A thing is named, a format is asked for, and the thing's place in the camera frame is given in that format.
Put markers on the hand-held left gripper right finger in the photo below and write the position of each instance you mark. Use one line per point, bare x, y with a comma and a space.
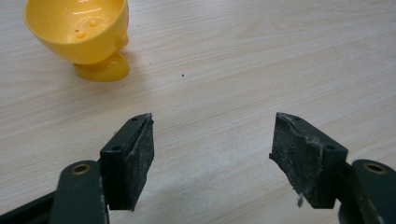
305, 165

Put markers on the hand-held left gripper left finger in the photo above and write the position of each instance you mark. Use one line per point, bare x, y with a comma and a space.
127, 165

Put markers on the yellow plastic egg cup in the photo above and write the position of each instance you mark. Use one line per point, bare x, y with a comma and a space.
81, 37

